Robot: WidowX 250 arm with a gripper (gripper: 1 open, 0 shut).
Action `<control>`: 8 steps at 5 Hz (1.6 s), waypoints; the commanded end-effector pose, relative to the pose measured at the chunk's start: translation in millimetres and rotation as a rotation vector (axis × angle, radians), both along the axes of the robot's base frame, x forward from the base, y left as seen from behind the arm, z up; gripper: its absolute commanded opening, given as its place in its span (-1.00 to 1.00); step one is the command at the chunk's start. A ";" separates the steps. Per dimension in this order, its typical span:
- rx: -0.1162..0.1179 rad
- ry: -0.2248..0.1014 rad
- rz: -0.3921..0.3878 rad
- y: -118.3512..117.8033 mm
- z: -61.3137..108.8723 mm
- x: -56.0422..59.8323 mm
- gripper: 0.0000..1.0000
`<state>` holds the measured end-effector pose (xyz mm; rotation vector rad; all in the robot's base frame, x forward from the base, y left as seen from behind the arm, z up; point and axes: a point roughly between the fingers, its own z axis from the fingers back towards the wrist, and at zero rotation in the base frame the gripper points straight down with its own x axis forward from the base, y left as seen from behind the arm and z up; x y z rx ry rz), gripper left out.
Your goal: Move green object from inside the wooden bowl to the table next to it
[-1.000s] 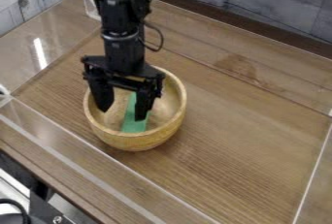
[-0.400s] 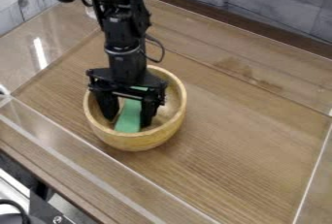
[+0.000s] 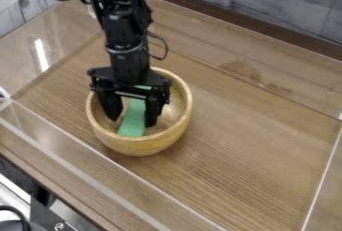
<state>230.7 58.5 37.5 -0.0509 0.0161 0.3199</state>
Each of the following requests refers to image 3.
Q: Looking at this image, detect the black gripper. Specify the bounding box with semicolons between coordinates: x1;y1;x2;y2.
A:
87;46;171;127

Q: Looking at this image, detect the green rectangular block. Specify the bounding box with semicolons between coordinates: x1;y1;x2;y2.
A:
117;84;154;138

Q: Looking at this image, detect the wooden bowl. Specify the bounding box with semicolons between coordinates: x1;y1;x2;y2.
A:
86;67;194;156

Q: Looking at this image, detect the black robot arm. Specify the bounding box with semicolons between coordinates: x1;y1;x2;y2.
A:
58;0;171;127

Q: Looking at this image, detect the clear acrylic tray wall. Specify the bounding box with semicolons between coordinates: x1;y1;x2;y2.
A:
0;0;342;231

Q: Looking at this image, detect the black metal frame bracket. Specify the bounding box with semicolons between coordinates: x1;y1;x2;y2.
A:
30;197;98;231

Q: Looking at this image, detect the black cable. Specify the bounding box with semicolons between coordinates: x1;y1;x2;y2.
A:
0;204;32;231

